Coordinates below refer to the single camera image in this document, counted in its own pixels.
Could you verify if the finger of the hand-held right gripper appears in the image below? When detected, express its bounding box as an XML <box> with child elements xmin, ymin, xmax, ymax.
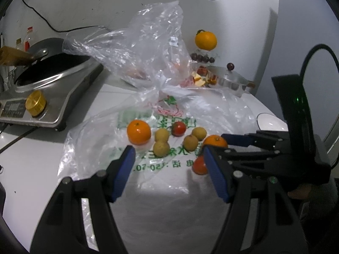
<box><xmin>225</xmin><ymin>148</ymin><xmax>284</xmax><ymax>176</ymax></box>
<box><xmin>221</xmin><ymin>131</ymin><xmax>290</xmax><ymax>149</ymax></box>

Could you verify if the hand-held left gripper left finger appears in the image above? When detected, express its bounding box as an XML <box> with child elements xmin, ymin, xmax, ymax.
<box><xmin>30</xmin><ymin>145</ymin><xmax>137</xmax><ymax>254</ymax></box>

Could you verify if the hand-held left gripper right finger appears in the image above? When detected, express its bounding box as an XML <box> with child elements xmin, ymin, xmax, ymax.
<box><xmin>203</xmin><ymin>145</ymin><xmax>310</xmax><ymax>254</ymax></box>

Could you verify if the red tomato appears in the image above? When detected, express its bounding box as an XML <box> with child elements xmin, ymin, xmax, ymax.
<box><xmin>171</xmin><ymin>122</ymin><xmax>186</xmax><ymax>137</ymax></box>
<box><xmin>192</xmin><ymin>156</ymin><xmax>208</xmax><ymax>175</ymax></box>

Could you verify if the small mandarin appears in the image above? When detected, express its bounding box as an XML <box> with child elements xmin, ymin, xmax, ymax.
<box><xmin>203</xmin><ymin>135</ymin><xmax>229</xmax><ymax>149</ymax></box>

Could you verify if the white bowl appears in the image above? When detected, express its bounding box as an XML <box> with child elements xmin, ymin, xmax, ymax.
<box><xmin>256</xmin><ymin>112</ymin><xmax>289</xmax><ymax>132</ymax></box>

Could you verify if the large mandarin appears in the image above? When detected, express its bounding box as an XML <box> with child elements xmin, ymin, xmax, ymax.
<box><xmin>127</xmin><ymin>120</ymin><xmax>151</xmax><ymax>145</ymax></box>

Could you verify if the large longan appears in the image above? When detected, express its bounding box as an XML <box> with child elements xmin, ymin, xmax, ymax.
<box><xmin>153</xmin><ymin>141</ymin><xmax>170</xmax><ymax>157</ymax></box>

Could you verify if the silver pot with lid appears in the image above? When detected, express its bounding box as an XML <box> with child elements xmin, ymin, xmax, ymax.
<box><xmin>209</xmin><ymin>63</ymin><xmax>256</xmax><ymax>98</ymax></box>

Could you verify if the printed plastic bag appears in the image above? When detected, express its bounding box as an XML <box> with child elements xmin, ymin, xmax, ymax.
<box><xmin>57</xmin><ymin>85</ymin><xmax>260</xmax><ymax>188</ymax></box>

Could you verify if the clear box of cherries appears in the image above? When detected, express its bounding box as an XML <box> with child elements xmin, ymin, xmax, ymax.
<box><xmin>190</xmin><ymin>50</ymin><xmax>220</xmax><ymax>64</ymax></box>

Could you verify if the steel induction cooker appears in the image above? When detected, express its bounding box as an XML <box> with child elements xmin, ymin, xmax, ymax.
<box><xmin>0</xmin><ymin>58</ymin><xmax>104</xmax><ymax>132</ymax></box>

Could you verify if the large orange with stem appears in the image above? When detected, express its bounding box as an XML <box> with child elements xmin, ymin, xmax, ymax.
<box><xmin>195</xmin><ymin>30</ymin><xmax>218</xmax><ymax>51</ymax></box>

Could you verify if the gold cooker knob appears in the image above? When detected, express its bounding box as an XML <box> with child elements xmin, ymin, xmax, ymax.
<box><xmin>25</xmin><ymin>90</ymin><xmax>47</xmax><ymax>117</ymax></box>

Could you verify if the clear plastic bag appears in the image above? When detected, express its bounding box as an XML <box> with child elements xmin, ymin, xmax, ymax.
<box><xmin>62</xmin><ymin>1</ymin><xmax>220</xmax><ymax>96</ymax></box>

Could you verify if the red cap bottle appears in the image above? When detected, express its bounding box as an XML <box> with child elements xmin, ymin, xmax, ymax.
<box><xmin>24</xmin><ymin>26</ymin><xmax>35</xmax><ymax>52</ymax></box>

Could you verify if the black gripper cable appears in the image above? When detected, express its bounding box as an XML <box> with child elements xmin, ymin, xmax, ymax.
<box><xmin>299</xmin><ymin>44</ymin><xmax>339</xmax><ymax>78</ymax></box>

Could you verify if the brown cooker cord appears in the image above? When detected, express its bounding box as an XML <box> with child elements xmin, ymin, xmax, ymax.
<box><xmin>0</xmin><ymin>126</ymin><xmax>36</xmax><ymax>154</ymax></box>

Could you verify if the black wok with wooden handle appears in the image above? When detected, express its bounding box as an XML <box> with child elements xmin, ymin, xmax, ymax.
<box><xmin>0</xmin><ymin>37</ymin><xmax>90</xmax><ymax>85</ymax></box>

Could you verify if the black power cable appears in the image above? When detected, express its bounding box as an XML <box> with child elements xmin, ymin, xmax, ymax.
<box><xmin>21</xmin><ymin>0</ymin><xmax>109</xmax><ymax>33</ymax></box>

